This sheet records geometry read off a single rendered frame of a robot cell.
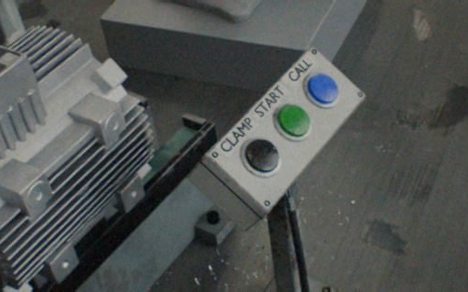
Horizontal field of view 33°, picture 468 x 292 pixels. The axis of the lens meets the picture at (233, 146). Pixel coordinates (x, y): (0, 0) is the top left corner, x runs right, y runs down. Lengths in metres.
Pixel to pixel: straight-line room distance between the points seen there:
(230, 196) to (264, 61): 0.49
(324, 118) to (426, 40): 0.56
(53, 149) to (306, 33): 0.50
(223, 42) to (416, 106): 0.28
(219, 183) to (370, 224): 0.34
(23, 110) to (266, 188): 0.22
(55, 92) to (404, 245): 0.44
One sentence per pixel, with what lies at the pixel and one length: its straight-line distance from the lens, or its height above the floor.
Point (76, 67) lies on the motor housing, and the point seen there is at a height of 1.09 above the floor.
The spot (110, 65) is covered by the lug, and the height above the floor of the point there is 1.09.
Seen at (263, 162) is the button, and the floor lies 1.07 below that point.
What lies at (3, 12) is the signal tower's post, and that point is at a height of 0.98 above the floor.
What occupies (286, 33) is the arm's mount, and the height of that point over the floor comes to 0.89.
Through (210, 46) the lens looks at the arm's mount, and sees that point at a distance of 1.15.
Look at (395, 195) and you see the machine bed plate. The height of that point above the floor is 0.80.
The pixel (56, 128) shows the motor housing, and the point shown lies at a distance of 0.74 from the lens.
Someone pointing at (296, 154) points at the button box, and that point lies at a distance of 0.68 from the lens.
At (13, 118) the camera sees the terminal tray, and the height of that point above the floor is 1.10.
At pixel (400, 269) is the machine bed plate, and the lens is 0.92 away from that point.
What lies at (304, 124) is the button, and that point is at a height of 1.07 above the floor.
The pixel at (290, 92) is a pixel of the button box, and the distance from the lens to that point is 0.71.
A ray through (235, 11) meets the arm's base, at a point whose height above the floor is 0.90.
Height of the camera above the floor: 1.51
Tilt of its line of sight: 41 degrees down
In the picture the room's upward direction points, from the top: 9 degrees counter-clockwise
